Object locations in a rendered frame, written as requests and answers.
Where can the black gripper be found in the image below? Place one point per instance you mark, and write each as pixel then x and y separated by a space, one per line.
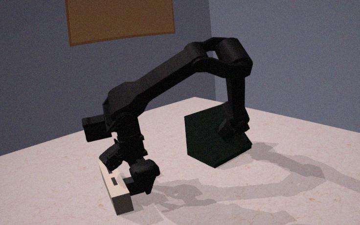
pixel 142 171

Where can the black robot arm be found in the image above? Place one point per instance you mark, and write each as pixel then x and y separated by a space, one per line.
pixel 129 100

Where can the black two-prong charger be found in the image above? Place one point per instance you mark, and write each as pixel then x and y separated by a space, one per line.
pixel 133 187

